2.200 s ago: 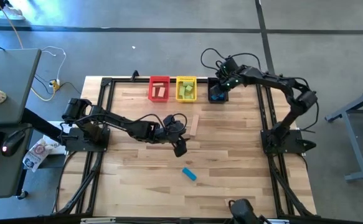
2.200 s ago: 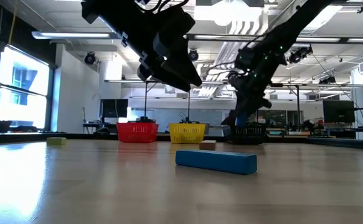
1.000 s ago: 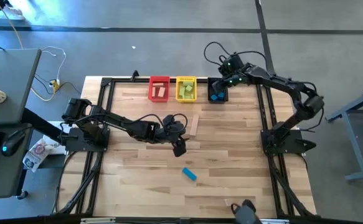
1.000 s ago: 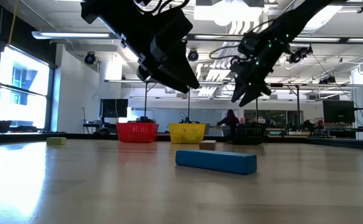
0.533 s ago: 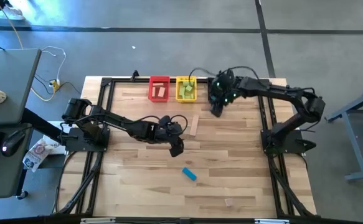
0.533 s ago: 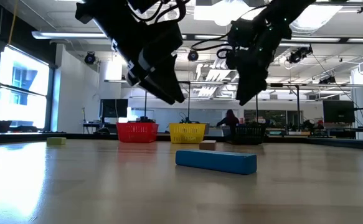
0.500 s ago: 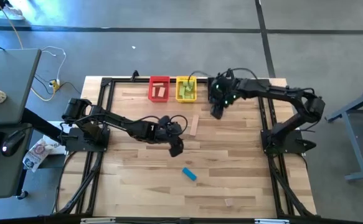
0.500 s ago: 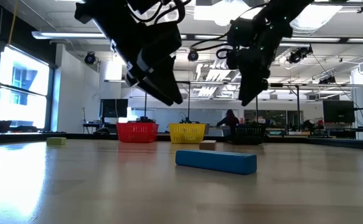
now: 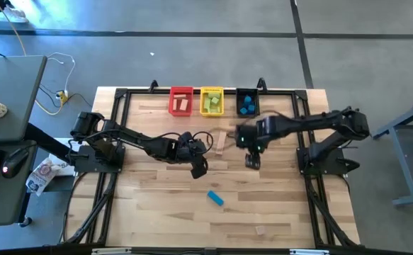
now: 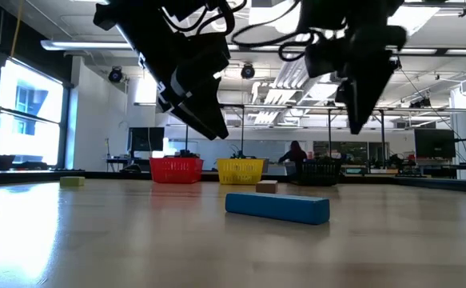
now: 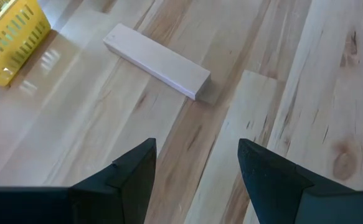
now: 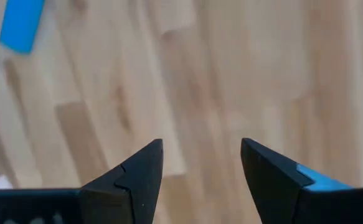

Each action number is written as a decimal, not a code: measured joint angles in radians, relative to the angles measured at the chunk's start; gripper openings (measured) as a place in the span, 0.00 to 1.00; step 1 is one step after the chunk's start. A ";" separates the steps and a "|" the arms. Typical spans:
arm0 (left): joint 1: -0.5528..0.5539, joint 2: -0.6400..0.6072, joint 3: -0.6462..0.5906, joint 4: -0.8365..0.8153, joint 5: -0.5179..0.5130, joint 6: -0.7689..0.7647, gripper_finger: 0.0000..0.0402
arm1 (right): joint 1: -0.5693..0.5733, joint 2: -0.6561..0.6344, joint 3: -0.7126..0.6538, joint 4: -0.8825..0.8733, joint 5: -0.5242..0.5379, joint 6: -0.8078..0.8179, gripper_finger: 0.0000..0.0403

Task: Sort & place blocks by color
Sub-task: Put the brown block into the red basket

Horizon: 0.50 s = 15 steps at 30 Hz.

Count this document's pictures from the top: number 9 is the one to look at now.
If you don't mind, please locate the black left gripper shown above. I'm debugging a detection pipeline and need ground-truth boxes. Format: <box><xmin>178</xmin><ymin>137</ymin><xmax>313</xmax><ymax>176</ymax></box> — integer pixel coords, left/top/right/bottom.
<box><xmin>172</xmin><ymin>132</ymin><xmax>210</xmax><ymax>180</ymax></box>

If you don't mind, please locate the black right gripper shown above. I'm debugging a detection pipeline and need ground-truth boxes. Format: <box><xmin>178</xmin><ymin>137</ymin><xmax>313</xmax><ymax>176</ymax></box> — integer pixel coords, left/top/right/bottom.
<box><xmin>234</xmin><ymin>120</ymin><xmax>274</xmax><ymax>171</ymax></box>

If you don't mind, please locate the blue rectangular wooden block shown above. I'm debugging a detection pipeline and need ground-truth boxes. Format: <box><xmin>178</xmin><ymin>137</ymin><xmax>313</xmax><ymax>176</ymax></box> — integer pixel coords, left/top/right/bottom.
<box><xmin>206</xmin><ymin>190</ymin><xmax>225</xmax><ymax>207</ymax></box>

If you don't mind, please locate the natural wooden plank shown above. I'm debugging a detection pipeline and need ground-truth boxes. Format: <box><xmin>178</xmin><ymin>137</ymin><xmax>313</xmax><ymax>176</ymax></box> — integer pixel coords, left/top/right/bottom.
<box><xmin>215</xmin><ymin>130</ymin><xmax>227</xmax><ymax>157</ymax></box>

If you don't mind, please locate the black plastic basket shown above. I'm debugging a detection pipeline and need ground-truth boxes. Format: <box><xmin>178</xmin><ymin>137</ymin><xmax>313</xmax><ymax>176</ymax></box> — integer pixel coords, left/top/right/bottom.
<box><xmin>236</xmin><ymin>87</ymin><xmax>261</xmax><ymax>118</ymax></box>

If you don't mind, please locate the yellow plastic basket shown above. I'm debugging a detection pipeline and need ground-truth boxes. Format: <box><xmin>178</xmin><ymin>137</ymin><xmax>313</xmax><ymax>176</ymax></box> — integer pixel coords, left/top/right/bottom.
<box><xmin>199</xmin><ymin>86</ymin><xmax>225</xmax><ymax>118</ymax></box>

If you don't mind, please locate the red plastic basket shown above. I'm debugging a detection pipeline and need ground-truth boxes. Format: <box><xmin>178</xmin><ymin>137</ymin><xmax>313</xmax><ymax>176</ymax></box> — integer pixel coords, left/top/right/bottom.
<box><xmin>168</xmin><ymin>86</ymin><xmax>195</xmax><ymax>118</ymax></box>

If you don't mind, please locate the white cardboard box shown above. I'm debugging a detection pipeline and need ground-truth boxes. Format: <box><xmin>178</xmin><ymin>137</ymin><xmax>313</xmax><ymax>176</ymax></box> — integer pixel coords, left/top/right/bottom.
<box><xmin>48</xmin><ymin>137</ymin><xmax>83</xmax><ymax>177</ymax></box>

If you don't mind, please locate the grey-blue metal table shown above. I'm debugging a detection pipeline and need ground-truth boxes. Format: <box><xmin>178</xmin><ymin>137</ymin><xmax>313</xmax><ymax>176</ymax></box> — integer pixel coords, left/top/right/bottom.
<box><xmin>370</xmin><ymin>97</ymin><xmax>413</xmax><ymax>208</ymax></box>

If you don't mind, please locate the black desk leg beam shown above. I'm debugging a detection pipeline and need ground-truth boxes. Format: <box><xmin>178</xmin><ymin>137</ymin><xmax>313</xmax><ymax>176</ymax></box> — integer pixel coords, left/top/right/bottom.
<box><xmin>23</xmin><ymin>122</ymin><xmax>72</xmax><ymax>164</ymax></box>

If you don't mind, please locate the crumpled white printed bag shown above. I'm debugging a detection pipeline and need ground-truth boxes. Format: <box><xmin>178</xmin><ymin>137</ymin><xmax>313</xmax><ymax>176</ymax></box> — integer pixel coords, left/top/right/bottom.
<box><xmin>25</xmin><ymin>157</ymin><xmax>61</xmax><ymax>197</ymax></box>

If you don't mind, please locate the black computer mouse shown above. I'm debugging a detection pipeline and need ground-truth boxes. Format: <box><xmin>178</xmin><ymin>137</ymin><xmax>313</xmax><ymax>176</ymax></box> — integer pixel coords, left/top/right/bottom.
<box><xmin>1</xmin><ymin>147</ymin><xmax>30</xmax><ymax>179</ymax></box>

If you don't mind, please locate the dark desk top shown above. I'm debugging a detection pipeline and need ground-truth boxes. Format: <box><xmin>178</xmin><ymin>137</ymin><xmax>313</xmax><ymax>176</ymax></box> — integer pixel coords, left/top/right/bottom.
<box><xmin>0</xmin><ymin>140</ymin><xmax>39</xmax><ymax>227</ymax></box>

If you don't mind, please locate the grey desk top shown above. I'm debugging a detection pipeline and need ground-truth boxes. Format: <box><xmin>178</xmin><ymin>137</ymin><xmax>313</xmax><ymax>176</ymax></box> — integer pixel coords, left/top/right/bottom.
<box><xmin>0</xmin><ymin>55</ymin><xmax>48</xmax><ymax>143</ymax></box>

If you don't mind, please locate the person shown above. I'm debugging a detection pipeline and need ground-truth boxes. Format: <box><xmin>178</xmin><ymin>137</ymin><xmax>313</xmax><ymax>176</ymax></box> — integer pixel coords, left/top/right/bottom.
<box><xmin>0</xmin><ymin>0</ymin><xmax>30</xmax><ymax>25</ymax></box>

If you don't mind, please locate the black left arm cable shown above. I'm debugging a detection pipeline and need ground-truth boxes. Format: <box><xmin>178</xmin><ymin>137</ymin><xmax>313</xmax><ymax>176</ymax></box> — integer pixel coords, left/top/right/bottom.
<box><xmin>85</xmin><ymin>129</ymin><xmax>215</xmax><ymax>156</ymax></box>

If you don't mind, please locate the black aluminium table frame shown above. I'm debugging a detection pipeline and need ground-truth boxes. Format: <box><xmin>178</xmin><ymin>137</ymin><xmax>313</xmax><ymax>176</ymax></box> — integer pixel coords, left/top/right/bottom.
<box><xmin>60</xmin><ymin>76</ymin><xmax>362</xmax><ymax>249</ymax></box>

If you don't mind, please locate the silver metal bracket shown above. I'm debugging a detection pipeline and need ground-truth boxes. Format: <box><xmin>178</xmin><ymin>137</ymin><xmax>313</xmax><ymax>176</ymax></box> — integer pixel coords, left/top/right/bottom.
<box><xmin>289</xmin><ymin>249</ymin><xmax>331</xmax><ymax>255</ymax></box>
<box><xmin>91</xmin><ymin>247</ymin><xmax>132</xmax><ymax>255</ymax></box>

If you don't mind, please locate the white cable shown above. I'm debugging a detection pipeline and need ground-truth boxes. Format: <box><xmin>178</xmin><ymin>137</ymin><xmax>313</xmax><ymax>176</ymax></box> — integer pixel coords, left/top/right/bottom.
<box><xmin>45</xmin><ymin>52</ymin><xmax>77</xmax><ymax>94</ymax></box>

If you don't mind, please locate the yellow floor cable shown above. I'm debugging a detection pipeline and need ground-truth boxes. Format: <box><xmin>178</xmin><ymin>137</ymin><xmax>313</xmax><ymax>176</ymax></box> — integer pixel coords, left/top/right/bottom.
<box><xmin>0</xmin><ymin>0</ymin><xmax>28</xmax><ymax>57</ymax></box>

